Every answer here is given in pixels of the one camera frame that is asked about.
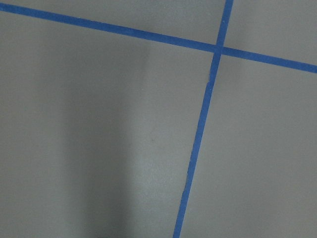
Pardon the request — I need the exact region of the blue tape strip crosswise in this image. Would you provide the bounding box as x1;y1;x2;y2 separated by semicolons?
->
0;3;317;73

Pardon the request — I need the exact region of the blue tape strip lengthwise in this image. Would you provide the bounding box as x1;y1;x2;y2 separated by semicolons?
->
172;0;234;238

